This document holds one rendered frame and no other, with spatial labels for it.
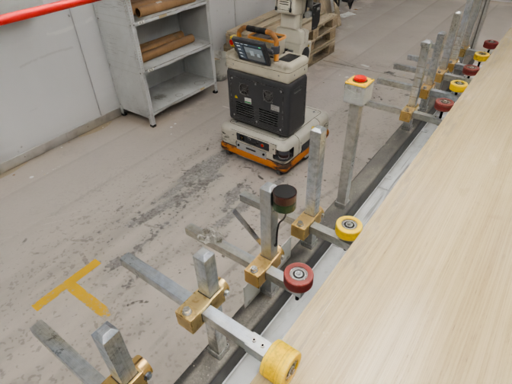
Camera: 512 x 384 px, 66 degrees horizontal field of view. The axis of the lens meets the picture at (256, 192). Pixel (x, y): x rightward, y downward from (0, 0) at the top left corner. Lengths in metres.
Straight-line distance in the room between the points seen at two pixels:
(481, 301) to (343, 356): 0.39
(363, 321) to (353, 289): 0.10
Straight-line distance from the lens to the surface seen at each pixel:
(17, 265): 2.72
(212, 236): 1.21
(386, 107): 2.13
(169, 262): 2.37
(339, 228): 1.20
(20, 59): 3.47
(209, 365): 1.17
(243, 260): 1.17
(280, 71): 2.62
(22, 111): 3.54
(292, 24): 2.95
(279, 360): 0.85
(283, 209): 0.97
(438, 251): 1.22
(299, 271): 1.07
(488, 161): 1.67
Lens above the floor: 1.73
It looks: 38 degrees down
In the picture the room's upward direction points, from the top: 2 degrees counter-clockwise
